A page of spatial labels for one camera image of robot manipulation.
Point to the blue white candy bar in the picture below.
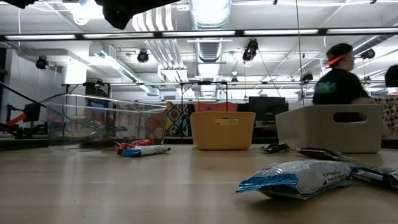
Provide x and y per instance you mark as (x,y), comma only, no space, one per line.
(146,151)
(298,179)

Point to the red candy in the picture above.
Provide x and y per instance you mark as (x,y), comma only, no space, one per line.
(136,143)

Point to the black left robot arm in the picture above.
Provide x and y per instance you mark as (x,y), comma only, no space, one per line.
(130,12)

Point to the colourful patterned quilt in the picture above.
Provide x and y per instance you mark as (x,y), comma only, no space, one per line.
(177,119)

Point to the yellow plastic basket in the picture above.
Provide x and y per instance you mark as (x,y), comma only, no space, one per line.
(217,137)

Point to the black monitor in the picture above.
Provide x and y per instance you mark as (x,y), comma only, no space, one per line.
(267,107)

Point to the black ceiling spotlight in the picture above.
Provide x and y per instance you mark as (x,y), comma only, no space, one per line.
(368,53)
(42,62)
(250,49)
(143,56)

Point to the clear plastic basket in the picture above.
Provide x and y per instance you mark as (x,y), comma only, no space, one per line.
(105,124)

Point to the grey plastic basket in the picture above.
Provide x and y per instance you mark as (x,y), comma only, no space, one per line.
(311,133)

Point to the small black box device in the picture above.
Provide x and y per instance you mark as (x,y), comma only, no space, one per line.
(32,112)

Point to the red metal bar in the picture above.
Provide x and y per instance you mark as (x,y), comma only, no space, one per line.
(15,119)

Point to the dotted patterned fabric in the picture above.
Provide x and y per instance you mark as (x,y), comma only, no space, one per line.
(390,119)

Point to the black background metal frame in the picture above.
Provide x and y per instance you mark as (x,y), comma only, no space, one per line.
(199,82)

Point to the silver ventilation duct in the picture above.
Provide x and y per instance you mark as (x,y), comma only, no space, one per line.
(211,49)

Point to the black metal table frame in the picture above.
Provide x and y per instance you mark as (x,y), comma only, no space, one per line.
(158,34)

